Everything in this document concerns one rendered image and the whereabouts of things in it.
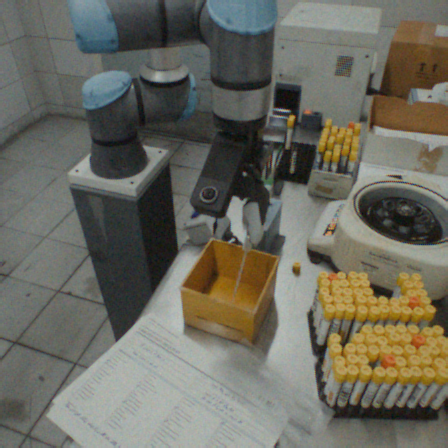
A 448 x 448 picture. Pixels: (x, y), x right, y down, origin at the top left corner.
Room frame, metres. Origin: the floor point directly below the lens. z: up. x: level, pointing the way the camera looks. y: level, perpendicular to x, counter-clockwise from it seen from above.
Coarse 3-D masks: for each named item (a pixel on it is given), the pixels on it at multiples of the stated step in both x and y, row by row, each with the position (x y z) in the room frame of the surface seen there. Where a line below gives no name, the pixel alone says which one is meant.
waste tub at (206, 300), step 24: (216, 240) 0.56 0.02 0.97; (216, 264) 0.56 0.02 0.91; (240, 264) 0.54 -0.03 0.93; (264, 264) 0.52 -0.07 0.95; (192, 288) 0.48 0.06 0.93; (216, 288) 0.52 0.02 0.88; (240, 288) 0.52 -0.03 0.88; (264, 288) 0.44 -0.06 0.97; (192, 312) 0.44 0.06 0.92; (216, 312) 0.42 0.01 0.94; (240, 312) 0.40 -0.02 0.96; (264, 312) 0.45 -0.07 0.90; (240, 336) 0.40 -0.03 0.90
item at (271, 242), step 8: (272, 200) 0.68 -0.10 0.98; (280, 200) 0.68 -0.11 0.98; (272, 208) 0.65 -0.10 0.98; (280, 208) 0.67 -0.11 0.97; (272, 216) 0.63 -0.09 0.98; (280, 216) 0.67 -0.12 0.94; (272, 224) 0.62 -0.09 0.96; (280, 224) 0.68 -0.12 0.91; (248, 232) 0.60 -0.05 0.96; (264, 232) 0.59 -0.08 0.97; (272, 232) 0.63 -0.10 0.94; (264, 240) 0.59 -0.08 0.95; (272, 240) 0.63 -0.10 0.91; (280, 240) 0.66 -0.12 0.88; (256, 248) 0.59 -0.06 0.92; (264, 248) 0.59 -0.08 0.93; (272, 248) 0.63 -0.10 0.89; (280, 248) 0.64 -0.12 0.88
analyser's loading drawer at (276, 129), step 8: (280, 112) 1.18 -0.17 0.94; (288, 112) 1.17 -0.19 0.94; (296, 112) 1.24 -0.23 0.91; (272, 120) 1.14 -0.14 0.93; (280, 120) 1.13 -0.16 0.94; (264, 128) 1.09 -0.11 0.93; (272, 128) 1.08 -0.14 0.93; (280, 128) 1.08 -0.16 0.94; (264, 136) 1.09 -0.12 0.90; (272, 136) 1.08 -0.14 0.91; (280, 136) 1.07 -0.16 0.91
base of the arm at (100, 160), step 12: (96, 144) 0.90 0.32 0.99; (108, 144) 0.88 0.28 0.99; (120, 144) 0.89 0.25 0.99; (132, 144) 0.91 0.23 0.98; (96, 156) 0.89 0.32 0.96; (108, 156) 0.88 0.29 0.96; (120, 156) 0.88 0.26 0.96; (132, 156) 0.90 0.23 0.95; (144, 156) 0.93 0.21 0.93; (96, 168) 0.88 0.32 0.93; (108, 168) 0.87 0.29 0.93; (120, 168) 0.89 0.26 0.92; (132, 168) 0.89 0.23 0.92; (144, 168) 0.92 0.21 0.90
